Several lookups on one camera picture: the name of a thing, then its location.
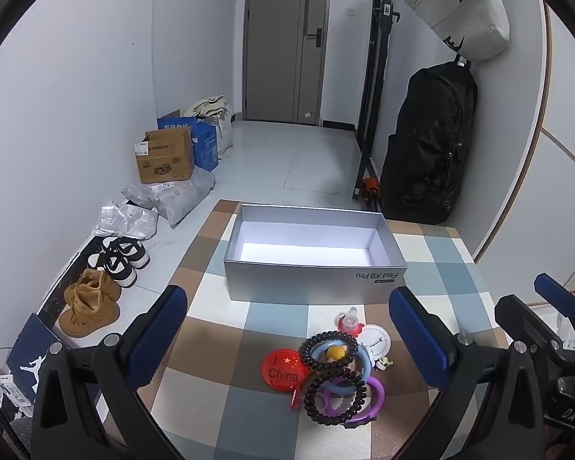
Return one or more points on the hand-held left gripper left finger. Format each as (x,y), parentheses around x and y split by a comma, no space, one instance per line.
(158,330)

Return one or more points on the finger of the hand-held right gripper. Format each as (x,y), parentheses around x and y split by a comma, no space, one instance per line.
(546,283)
(522,311)

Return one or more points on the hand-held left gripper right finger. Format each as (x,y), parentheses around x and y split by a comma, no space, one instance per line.
(419,340)

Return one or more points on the small white yellow charm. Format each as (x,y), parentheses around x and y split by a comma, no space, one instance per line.
(383,363)

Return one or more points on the white round badge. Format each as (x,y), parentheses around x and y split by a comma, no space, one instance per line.
(373,338)

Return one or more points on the small red bottle charm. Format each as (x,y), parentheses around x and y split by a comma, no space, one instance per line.
(350,321)

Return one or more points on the red round badge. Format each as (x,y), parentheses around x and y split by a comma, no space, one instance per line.
(282,369)

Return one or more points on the grey cardboard box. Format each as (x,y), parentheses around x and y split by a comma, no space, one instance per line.
(306,254)

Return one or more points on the tan boot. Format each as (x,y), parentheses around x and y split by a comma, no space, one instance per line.
(86,318)
(93,287)

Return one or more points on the black and white sneaker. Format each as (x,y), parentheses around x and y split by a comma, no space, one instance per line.
(115,270)
(129,249)

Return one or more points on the black marbled shoe mat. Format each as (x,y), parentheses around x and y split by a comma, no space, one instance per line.
(57,292)

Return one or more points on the checkered tablecloth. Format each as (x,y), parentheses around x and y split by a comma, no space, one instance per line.
(268,316)

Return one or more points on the silver plastic package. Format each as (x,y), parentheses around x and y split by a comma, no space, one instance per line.
(124,220)

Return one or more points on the blue Jordan shoe box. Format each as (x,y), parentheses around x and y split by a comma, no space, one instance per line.
(28,354)

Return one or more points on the grey plastic mailer bag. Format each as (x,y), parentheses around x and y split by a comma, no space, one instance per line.
(143,194)
(187,196)

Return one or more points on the white power strip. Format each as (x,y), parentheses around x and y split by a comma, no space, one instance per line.
(7,381)

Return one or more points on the orange object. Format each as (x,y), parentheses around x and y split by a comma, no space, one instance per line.
(371,187)

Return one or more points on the brown cardboard box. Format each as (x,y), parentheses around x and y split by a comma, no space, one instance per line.
(170,163)

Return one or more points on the black backpack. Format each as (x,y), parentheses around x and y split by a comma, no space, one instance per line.
(426,153)

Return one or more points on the blue cardboard box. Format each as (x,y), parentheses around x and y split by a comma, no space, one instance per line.
(206,146)

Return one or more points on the beige cloth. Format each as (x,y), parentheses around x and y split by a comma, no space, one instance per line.
(206,105)

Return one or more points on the black metal rack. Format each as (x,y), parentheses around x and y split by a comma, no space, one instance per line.
(381,57)

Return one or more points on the white hanging bag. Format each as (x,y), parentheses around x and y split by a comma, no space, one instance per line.
(460,9)

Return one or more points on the grey door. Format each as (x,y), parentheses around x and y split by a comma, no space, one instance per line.
(278,57)

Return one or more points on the black door lock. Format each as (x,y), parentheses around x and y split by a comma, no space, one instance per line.
(314,37)

